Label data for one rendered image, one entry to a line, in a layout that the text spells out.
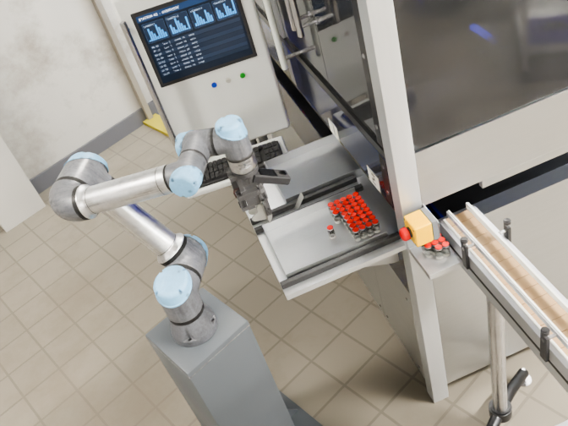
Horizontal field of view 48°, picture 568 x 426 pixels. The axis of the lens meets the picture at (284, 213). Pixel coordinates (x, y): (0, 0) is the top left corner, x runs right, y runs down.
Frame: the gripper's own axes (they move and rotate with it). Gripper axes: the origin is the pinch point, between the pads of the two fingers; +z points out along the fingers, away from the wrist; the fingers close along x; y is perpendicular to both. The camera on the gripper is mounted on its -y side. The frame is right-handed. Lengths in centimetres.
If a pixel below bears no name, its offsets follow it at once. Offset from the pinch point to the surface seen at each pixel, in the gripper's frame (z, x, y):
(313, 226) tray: 21.4, -12.9, -13.5
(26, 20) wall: 5, -276, 78
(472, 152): -4, 12, -59
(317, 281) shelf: 21.7, 10.2, -6.0
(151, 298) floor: 109, -109, 64
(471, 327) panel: 73, 12, -54
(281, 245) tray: 21.4, -10.5, -1.4
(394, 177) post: -5.1, 11.1, -35.5
